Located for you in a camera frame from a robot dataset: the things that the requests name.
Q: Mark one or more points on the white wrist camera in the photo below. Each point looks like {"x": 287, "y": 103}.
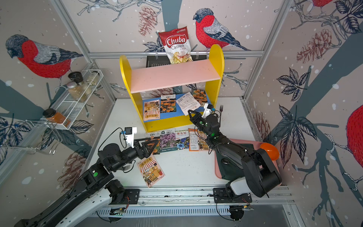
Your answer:
{"x": 208, "y": 110}
{"x": 129, "y": 133}

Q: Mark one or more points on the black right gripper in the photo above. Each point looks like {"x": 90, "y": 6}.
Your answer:
{"x": 196, "y": 118}

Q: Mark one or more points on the white wire spice rack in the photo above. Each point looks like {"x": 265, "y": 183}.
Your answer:
{"x": 70, "y": 108}

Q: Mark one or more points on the white text seed bag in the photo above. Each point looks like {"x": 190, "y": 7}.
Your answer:
{"x": 187, "y": 102}

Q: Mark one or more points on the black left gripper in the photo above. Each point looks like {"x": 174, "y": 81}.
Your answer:
{"x": 144, "y": 152}

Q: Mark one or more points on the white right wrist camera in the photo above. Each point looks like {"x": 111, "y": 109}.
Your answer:
{"x": 208, "y": 110}

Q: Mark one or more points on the orange bowl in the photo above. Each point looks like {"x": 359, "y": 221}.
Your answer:
{"x": 271, "y": 150}

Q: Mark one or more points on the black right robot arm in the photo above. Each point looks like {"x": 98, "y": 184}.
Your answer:
{"x": 239, "y": 186}

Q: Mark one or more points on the pink shop seed bag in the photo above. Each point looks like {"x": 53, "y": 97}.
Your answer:
{"x": 150, "y": 170}

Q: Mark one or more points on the dark green cloth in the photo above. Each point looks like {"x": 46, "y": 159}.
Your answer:
{"x": 225, "y": 169}

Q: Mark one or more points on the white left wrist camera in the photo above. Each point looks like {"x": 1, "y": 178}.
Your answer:
{"x": 129, "y": 133}

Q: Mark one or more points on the pink tray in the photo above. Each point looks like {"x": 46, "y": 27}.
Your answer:
{"x": 246, "y": 159}

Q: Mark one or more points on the large shop seed bag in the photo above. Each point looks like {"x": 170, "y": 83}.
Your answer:
{"x": 151, "y": 110}

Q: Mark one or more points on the pink handled fork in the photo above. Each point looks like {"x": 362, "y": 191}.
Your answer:
{"x": 127, "y": 168}

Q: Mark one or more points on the red Chuba chips bag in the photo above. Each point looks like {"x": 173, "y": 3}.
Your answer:
{"x": 177, "y": 46}

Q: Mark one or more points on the marigold seed bag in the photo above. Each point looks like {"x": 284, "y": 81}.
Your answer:
{"x": 200, "y": 96}
{"x": 154, "y": 136}
{"x": 168, "y": 103}

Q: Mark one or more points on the orange back-side seed bag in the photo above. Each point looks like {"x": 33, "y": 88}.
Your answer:
{"x": 194, "y": 140}

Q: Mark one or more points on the blue flower seed bag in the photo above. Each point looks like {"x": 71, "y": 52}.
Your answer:
{"x": 182, "y": 139}

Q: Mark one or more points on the yellow wooden shelf unit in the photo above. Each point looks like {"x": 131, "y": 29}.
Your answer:
{"x": 209, "y": 71}

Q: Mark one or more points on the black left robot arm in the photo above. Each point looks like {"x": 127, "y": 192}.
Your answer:
{"x": 98, "y": 176}

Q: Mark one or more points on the orange spice jar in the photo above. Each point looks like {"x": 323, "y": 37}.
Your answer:
{"x": 54, "y": 116}

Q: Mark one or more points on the black lid spice jar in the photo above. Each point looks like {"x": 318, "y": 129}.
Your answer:
{"x": 78, "y": 78}

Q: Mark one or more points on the beige spice jar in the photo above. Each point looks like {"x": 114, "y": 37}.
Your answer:
{"x": 76, "y": 92}

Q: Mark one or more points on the purple flower seed bag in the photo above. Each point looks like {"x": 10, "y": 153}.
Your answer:
{"x": 168, "y": 140}

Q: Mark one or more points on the shop picture seed bag top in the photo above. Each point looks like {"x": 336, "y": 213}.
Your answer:
{"x": 202, "y": 138}

